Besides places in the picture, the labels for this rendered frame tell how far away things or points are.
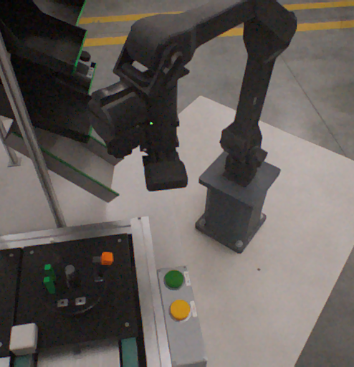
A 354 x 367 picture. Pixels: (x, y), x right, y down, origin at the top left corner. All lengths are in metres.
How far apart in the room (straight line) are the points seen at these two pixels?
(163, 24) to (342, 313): 1.72
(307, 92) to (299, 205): 2.10
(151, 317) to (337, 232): 0.57
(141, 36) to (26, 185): 0.81
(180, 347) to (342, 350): 1.24
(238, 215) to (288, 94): 2.27
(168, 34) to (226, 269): 0.66
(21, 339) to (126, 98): 0.52
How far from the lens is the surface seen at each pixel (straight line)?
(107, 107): 0.49
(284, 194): 1.18
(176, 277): 0.85
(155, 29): 0.50
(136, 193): 1.13
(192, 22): 0.53
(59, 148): 0.95
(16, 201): 1.20
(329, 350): 1.94
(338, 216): 1.18
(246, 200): 0.87
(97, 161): 1.00
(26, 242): 0.97
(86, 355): 0.86
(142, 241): 0.92
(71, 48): 0.78
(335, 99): 3.19
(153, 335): 0.82
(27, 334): 0.83
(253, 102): 0.75
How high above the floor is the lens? 1.72
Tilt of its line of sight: 48 degrees down
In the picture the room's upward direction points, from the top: straight up
